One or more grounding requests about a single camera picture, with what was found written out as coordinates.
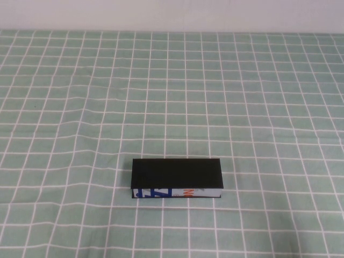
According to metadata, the black glasses case box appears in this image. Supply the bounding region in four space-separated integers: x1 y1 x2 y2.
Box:
131 157 224 200

